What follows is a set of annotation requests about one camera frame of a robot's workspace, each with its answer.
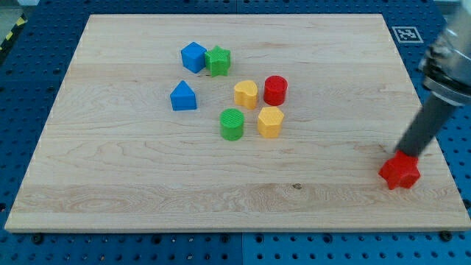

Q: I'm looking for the blue cube block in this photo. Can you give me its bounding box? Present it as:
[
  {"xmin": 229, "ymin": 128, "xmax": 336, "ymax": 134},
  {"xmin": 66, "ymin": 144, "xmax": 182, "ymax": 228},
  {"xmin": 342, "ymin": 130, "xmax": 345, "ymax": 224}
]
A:
[{"xmin": 180, "ymin": 42, "xmax": 207, "ymax": 74}]

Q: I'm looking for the black bolt right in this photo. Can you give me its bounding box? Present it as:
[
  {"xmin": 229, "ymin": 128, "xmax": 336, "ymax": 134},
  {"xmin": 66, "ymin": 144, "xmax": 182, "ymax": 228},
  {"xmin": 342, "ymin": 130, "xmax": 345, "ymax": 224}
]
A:
[{"xmin": 439, "ymin": 230, "xmax": 453, "ymax": 242}]

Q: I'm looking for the black bolt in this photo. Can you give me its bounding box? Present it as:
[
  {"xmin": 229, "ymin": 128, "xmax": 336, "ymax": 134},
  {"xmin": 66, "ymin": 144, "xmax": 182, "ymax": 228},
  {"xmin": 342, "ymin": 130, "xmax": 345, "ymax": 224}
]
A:
[
  {"xmin": 31, "ymin": 234, "xmax": 43, "ymax": 244},
  {"xmin": 439, "ymin": 230, "xmax": 453, "ymax": 242}
]

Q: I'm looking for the wooden board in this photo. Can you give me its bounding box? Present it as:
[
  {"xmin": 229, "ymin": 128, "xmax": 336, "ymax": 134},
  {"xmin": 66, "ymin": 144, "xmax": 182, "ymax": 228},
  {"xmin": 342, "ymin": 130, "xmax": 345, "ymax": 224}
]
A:
[{"xmin": 5, "ymin": 14, "xmax": 470, "ymax": 233}]

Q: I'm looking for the blue triangle block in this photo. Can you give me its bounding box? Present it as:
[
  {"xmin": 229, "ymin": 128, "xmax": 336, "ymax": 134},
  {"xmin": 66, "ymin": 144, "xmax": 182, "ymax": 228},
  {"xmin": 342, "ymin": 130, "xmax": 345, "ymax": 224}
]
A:
[{"xmin": 170, "ymin": 80, "xmax": 197, "ymax": 111}]

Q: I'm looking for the yellow heart block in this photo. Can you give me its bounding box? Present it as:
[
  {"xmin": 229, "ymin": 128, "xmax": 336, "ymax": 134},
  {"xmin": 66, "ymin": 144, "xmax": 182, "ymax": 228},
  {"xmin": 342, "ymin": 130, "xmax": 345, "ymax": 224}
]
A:
[{"xmin": 233, "ymin": 80, "xmax": 258, "ymax": 110}]

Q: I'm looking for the green star block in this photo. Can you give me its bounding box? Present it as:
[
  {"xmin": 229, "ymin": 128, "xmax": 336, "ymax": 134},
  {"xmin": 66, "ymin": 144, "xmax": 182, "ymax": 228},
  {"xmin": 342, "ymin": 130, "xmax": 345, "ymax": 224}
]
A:
[{"xmin": 205, "ymin": 46, "xmax": 231, "ymax": 77}]

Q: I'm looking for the yellow hexagon block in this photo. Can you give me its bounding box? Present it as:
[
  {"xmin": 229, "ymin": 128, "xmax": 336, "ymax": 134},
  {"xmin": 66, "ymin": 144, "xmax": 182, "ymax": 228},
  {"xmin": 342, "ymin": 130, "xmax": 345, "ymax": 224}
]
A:
[{"xmin": 257, "ymin": 107, "xmax": 284, "ymax": 138}]

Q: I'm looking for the green cylinder block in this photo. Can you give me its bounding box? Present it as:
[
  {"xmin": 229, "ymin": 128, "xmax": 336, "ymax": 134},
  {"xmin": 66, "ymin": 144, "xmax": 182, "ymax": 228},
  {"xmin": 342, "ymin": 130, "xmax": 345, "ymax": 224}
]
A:
[{"xmin": 219, "ymin": 108, "xmax": 244, "ymax": 141}]

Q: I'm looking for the red star block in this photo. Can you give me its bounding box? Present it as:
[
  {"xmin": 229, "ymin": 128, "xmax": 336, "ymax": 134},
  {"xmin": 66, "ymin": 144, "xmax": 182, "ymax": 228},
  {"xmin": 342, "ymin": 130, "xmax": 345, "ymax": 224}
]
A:
[{"xmin": 378, "ymin": 150, "xmax": 421, "ymax": 190}]

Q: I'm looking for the black bolt left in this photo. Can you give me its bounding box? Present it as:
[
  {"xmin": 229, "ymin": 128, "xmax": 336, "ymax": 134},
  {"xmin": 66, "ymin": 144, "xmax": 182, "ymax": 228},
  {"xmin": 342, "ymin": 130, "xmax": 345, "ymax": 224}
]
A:
[{"xmin": 31, "ymin": 234, "xmax": 43, "ymax": 244}]

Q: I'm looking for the white fiducial marker tag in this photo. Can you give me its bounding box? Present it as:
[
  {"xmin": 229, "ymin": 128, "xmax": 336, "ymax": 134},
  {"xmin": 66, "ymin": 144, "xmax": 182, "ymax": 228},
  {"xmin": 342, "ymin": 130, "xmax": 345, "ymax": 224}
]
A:
[{"xmin": 392, "ymin": 26, "xmax": 423, "ymax": 43}]

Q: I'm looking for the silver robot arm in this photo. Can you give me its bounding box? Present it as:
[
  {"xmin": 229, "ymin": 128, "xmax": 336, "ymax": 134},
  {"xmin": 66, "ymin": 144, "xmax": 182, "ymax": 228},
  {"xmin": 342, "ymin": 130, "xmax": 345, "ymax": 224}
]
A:
[{"xmin": 420, "ymin": 0, "xmax": 470, "ymax": 106}]

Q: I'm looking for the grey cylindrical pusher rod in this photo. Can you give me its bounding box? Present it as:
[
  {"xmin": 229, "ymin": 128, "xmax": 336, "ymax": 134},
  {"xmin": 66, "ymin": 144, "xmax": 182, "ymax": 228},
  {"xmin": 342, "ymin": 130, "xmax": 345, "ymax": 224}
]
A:
[{"xmin": 395, "ymin": 93, "xmax": 457, "ymax": 158}]

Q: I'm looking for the red cylinder block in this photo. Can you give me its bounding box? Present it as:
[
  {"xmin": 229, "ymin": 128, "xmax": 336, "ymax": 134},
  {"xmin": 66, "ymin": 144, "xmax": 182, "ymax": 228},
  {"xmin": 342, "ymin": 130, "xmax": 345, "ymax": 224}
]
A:
[{"xmin": 263, "ymin": 75, "xmax": 288, "ymax": 106}]

